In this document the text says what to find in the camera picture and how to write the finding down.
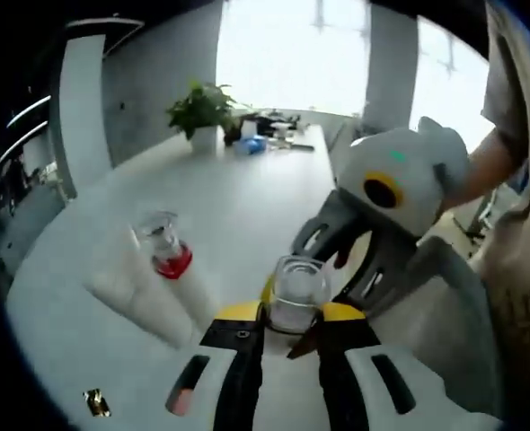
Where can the small white skincare pump bottle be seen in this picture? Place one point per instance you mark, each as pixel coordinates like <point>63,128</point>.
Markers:
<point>298,296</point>

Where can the small dark red pot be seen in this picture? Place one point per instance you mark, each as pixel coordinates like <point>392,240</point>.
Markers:
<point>232,135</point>

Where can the gold foil skincare sachet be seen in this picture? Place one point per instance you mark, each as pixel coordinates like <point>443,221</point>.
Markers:
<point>96,402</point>

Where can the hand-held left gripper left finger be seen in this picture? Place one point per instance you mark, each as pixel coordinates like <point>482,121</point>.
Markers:
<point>242,368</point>

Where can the pile of dark desk items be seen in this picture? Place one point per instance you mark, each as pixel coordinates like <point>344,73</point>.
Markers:
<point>278,128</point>

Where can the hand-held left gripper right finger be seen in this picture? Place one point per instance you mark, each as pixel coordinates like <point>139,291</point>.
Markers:
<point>341,372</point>

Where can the grey mesh chair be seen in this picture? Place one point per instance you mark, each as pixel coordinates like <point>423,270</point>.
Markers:
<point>444,305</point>

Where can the white skincare cream tube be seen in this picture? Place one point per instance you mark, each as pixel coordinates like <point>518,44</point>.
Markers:
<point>126,305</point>

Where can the potted green plant white pot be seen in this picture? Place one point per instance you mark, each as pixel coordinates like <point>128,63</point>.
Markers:
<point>202,108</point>

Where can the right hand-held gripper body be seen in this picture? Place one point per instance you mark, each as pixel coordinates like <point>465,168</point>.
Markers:
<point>408,166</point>

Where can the person's beige printed shirt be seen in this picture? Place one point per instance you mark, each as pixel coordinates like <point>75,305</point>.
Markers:
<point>516,251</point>

